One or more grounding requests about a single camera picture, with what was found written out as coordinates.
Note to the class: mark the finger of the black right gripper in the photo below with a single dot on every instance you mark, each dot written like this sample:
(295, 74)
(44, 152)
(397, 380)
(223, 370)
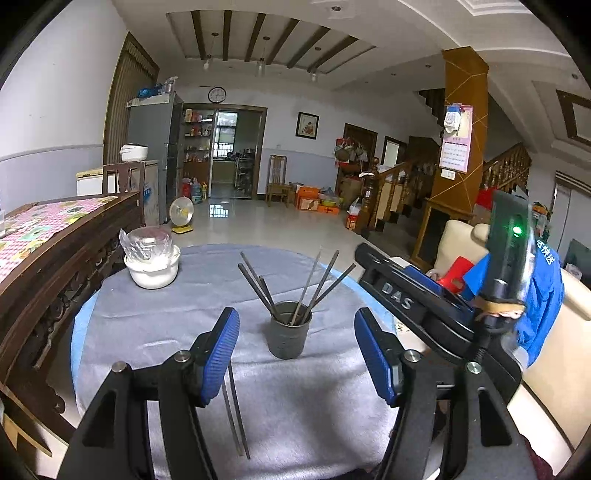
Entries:
(407, 299)

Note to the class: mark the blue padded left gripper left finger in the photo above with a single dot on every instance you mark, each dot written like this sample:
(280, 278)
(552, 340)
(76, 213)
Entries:
(112, 439)

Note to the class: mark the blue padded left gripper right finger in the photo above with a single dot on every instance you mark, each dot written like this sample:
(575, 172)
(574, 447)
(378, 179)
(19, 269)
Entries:
(482, 440)

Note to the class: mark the red plastic stool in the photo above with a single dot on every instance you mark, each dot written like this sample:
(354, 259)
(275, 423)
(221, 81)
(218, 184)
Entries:
(453, 280)

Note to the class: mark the cream sofa chair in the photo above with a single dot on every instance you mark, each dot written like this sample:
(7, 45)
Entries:
(560, 377)

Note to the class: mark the blue jacket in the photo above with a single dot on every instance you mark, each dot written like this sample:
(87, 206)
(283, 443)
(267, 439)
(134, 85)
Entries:
(543, 302)

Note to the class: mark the wooden stair railing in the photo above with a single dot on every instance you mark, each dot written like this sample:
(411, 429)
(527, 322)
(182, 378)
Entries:
(407, 185)

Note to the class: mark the dark grey utensil holder cup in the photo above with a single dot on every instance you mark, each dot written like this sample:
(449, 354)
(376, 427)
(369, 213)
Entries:
(286, 340)

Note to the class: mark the orange box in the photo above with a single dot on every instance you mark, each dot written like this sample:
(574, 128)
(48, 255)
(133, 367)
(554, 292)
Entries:
(307, 198)

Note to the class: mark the grey table cloth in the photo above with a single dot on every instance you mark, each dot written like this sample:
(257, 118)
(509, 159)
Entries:
(313, 417)

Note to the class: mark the wooden chair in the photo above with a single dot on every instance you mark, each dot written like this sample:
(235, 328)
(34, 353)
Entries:
(276, 179)

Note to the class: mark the white bowl with plastic wrap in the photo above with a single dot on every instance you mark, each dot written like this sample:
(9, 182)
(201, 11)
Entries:
(150, 256)

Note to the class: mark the brown pillar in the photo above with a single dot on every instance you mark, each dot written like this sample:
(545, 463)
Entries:
(453, 192)

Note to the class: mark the small electric fan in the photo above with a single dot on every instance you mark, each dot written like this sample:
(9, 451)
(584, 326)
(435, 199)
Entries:
(180, 214)

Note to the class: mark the white rice cooker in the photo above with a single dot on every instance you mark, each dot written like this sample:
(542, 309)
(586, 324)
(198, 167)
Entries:
(133, 153)

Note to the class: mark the grey refrigerator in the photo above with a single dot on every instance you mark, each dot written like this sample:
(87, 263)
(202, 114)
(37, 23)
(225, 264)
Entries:
(155, 122)

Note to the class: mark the wall calendar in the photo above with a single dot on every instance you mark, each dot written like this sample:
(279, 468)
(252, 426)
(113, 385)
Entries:
(457, 138)

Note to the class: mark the framed wall picture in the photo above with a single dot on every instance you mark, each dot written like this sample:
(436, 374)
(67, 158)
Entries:
(307, 125)

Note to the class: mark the round wall clock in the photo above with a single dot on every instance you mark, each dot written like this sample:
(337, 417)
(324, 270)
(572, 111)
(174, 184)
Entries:
(217, 95)

